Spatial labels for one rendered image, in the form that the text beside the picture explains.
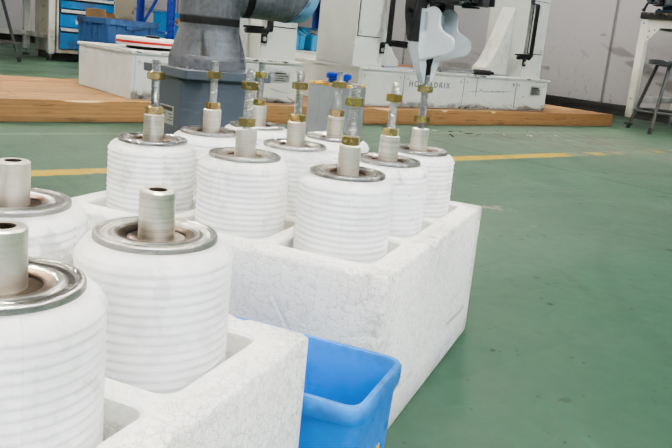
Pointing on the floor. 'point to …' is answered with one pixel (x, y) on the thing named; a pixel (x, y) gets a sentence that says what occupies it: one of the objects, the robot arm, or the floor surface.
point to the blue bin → (346, 396)
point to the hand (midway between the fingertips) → (421, 72)
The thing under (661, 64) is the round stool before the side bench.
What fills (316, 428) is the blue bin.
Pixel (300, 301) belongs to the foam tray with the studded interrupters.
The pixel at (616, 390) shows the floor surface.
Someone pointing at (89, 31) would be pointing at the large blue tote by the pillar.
